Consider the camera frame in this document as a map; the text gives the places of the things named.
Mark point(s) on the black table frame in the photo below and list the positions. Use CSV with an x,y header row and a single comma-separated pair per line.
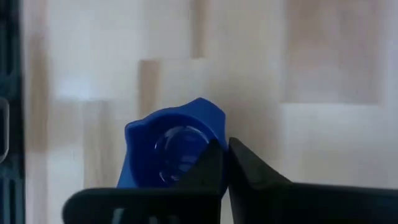
x,y
14,62

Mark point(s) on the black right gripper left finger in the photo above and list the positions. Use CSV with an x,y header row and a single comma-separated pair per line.
x,y
155,205

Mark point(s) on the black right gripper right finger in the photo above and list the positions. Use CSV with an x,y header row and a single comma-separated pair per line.
x,y
280,202

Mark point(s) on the indigo measuring cup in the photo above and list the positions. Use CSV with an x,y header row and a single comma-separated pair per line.
x,y
143,149

